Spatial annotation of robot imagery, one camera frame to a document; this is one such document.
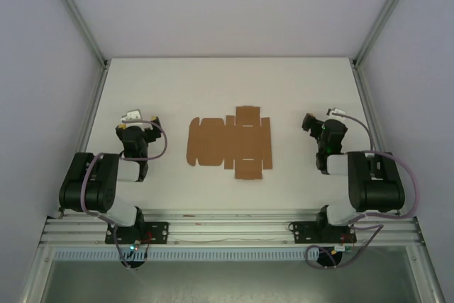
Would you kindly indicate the brown cardboard paper box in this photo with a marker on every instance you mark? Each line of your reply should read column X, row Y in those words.
column 230, row 141

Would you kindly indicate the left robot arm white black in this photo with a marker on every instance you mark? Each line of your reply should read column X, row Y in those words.
column 103, row 189

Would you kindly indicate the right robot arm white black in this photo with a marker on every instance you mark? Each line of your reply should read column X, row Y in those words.
column 376, row 189

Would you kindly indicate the small circuit board green light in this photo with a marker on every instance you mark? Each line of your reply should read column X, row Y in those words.
column 134, row 246

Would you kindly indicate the small white connector plug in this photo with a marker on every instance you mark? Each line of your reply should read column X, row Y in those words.
column 340, row 248

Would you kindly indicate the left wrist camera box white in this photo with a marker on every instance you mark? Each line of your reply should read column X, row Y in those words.
column 131, row 115

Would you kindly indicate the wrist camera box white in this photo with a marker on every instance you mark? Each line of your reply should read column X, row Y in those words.
column 336, row 111
column 131, row 115

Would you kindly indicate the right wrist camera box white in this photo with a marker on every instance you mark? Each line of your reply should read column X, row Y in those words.
column 336, row 111

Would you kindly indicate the aluminium table side rail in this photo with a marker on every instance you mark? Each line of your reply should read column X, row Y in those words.
column 93, row 111
column 369, row 104

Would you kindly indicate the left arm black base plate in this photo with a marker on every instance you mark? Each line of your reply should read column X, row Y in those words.
column 159, row 232

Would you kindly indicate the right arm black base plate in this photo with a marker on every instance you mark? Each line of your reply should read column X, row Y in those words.
column 305, row 232

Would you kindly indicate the aluminium mounting rail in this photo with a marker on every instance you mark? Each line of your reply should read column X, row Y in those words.
column 230, row 226

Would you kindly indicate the aluminium frame post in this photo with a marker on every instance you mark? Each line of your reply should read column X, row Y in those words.
column 388, row 12
column 76, row 12

